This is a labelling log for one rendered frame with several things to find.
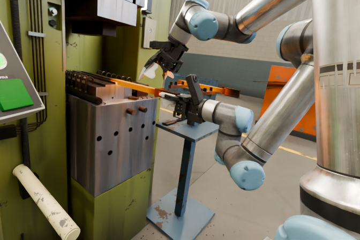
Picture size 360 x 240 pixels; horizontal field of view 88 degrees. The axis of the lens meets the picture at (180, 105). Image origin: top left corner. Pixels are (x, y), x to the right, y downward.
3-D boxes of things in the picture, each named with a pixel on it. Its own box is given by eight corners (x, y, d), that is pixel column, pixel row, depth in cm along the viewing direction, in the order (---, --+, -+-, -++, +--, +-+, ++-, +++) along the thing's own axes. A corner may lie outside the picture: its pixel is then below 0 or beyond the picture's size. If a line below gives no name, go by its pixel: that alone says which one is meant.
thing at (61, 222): (82, 237, 56) (82, 223, 55) (62, 250, 52) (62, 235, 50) (29, 173, 80) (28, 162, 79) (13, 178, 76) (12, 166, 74)
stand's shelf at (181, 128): (225, 127, 132) (225, 125, 132) (194, 143, 101) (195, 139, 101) (190, 115, 150) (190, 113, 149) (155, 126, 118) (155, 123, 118)
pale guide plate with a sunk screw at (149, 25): (154, 49, 120) (156, 20, 116) (143, 47, 113) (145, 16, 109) (151, 49, 121) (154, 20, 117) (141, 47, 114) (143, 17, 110)
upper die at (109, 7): (136, 26, 90) (137, 5, 88) (97, 15, 74) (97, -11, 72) (89, 25, 113) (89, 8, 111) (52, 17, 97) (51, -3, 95)
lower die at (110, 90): (131, 97, 99) (132, 81, 97) (95, 102, 83) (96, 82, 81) (89, 83, 122) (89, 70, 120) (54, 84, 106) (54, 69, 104)
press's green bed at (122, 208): (145, 226, 129) (151, 166, 118) (92, 273, 98) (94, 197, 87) (99, 187, 159) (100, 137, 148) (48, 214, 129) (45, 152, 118)
